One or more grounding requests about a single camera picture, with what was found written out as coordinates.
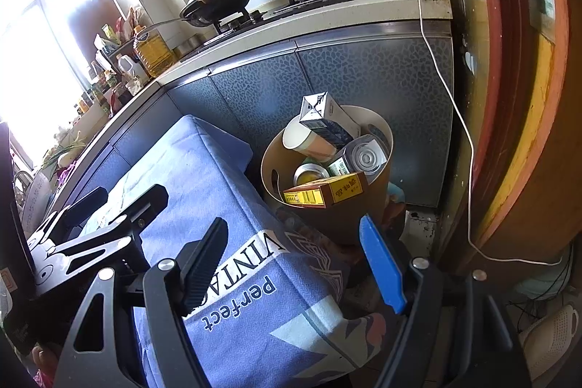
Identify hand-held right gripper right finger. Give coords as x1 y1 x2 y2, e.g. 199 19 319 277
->
359 214 533 388

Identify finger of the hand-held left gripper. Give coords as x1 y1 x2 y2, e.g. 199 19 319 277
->
27 187 110 243
34 183 170 293

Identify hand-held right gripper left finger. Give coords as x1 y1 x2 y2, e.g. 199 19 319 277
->
53 217 229 388

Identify tan waste bin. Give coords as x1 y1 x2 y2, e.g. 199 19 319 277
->
260 105 394 245

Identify yellow cardboard box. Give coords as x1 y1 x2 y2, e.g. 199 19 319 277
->
283 171 370 209

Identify clear plastic bottle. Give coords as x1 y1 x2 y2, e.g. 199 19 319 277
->
339 133 392 184

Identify green drink can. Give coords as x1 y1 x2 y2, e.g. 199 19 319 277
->
293 163 332 189

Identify white paper cup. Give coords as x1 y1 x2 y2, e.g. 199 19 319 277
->
282 122 339 161

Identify black white milk carton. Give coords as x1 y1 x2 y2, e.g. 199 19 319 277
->
299 92 362 148

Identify white printed basin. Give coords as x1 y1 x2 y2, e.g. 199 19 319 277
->
20 172 51 225

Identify green onions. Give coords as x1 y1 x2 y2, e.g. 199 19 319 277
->
43 143 87 164

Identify blue printed tablecloth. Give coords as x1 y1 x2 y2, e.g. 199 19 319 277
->
77 114 387 388

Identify row of condiment bottles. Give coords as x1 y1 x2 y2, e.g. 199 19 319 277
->
75 61 137 116

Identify white plastic jug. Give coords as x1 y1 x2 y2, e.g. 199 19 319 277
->
116 53 148 95

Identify yellow cooking oil bottle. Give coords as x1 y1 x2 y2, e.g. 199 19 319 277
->
133 28 178 79

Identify pile of food packets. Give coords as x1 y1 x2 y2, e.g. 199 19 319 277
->
93 6 151 52

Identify blue kitchen counter cabinet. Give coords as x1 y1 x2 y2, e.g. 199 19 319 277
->
45 0 455 209

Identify white perforated plastic basket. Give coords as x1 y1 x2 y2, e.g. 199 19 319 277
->
518 304 582 380

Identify white charging cable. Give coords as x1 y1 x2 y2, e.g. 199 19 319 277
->
414 0 563 266

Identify red brown door frame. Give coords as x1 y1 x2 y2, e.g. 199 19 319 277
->
409 0 582 280

